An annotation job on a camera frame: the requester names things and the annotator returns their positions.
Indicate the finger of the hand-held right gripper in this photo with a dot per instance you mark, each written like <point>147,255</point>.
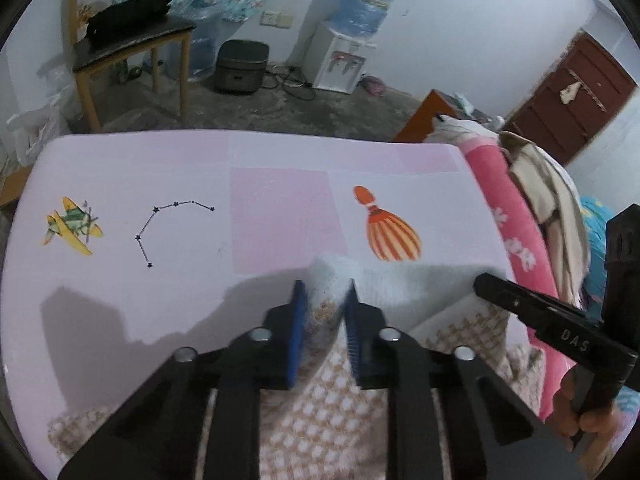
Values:
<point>540,317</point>

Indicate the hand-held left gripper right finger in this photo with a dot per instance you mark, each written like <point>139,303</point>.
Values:
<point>352,332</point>

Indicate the brown wooden door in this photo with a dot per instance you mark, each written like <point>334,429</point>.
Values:
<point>575,110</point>

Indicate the wall socket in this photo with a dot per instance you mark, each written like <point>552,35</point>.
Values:
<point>277,19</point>

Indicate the person's right hand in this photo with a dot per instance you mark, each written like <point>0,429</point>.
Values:
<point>597,425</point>

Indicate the cream cloth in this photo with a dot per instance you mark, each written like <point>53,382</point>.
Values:
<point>550,195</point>

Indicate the white water dispenser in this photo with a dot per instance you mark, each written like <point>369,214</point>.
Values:
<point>330,60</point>

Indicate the dark grey rice cooker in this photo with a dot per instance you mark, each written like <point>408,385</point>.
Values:
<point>240,65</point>

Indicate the white garment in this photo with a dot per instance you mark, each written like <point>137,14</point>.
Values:
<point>455,130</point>

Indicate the plain blue water jug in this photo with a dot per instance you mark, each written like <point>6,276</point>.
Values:
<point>205,45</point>

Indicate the orange wooden cabinet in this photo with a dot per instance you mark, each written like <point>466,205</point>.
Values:
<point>425,117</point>

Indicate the pink floral blanket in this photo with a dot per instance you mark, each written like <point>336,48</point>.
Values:
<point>505,195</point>

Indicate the beige checked garment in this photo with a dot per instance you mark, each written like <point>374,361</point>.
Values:
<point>325,410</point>

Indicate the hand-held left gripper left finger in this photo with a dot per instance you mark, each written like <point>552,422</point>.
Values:
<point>298,332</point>

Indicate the wooden chair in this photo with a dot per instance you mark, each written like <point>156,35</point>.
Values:
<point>130,42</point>

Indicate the pale pink printed bed sheet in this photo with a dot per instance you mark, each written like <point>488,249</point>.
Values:
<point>150,170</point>

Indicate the white plastic bag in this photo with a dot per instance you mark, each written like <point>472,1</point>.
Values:
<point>37,125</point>

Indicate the pink plastic bag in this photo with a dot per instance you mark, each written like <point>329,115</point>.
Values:
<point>373,86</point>

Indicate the black cloth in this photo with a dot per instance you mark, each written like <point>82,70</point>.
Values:
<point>125,15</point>

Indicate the blue labelled water jug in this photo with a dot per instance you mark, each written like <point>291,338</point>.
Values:
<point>367,2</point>

